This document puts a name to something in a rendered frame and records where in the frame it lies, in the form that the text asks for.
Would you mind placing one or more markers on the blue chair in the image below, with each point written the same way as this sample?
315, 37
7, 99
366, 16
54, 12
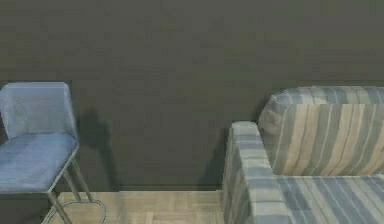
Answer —
33, 156

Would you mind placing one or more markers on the blue beige striped sofa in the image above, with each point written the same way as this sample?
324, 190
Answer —
310, 160

